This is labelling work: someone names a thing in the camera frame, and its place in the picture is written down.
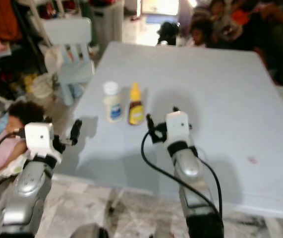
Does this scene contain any yellow-capped brown sauce bottle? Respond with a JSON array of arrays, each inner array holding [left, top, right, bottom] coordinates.
[[128, 82, 145, 125]]

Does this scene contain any curly-haired child in pink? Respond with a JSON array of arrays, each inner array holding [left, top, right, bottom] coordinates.
[[0, 101, 47, 175]]

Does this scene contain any white bucket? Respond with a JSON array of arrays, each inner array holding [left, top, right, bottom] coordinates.
[[30, 73, 55, 102]]

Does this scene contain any light blue table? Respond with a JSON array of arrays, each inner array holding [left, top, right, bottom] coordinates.
[[64, 41, 283, 230]]

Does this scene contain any white bottle with blue label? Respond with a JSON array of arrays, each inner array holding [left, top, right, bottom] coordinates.
[[103, 81, 123, 123]]

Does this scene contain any black-haired toddler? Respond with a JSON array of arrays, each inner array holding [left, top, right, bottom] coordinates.
[[157, 21, 180, 46]]

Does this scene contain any seated dark-haired child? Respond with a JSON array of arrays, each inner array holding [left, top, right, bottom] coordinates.
[[188, 19, 214, 48]]

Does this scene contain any white child chair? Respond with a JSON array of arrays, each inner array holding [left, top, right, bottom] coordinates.
[[42, 17, 96, 106]]

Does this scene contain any grey robot left leg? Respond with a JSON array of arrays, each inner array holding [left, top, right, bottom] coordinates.
[[71, 223, 109, 238]]

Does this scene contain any white bin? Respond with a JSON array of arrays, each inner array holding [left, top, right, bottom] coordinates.
[[92, 1, 124, 50]]

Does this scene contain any orange cloth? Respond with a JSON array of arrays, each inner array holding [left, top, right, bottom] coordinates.
[[0, 0, 22, 42]]

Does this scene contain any person in dark clothes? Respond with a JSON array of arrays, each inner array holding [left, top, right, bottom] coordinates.
[[208, 0, 283, 89]]

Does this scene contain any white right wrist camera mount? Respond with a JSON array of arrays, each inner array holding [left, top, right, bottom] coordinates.
[[165, 110, 191, 145]]

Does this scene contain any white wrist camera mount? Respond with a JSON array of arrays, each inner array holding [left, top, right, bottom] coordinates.
[[165, 110, 191, 145], [24, 121, 58, 160]]

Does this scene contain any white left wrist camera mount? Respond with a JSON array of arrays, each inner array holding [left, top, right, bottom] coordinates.
[[24, 121, 58, 160]]

